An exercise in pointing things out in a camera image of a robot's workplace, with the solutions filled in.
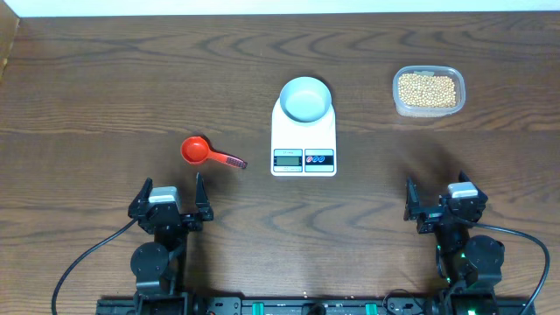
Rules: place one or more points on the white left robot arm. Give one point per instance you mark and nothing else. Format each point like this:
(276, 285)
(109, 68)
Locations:
(158, 265)

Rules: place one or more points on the clear plastic container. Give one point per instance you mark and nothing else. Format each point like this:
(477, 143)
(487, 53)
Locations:
(460, 87)

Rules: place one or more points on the red measuring scoop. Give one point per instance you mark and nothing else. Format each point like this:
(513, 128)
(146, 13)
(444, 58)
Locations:
(196, 150)

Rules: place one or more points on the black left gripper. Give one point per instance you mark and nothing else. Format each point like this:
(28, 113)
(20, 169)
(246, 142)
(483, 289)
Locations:
(193, 222)

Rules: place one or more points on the white digital kitchen scale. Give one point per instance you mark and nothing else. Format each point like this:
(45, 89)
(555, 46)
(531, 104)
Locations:
(303, 149)

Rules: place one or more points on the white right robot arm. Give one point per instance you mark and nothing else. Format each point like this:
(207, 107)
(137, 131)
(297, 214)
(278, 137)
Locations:
(470, 264)

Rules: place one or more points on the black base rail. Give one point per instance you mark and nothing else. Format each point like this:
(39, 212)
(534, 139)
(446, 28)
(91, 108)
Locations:
(238, 306)

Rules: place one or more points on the light grey bowl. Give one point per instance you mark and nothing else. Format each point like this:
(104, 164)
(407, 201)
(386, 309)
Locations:
(305, 99)

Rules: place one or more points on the pile of soybeans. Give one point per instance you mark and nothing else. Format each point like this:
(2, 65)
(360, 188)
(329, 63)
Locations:
(424, 91)

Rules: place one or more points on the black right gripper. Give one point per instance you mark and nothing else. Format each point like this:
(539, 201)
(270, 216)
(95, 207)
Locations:
(430, 215)

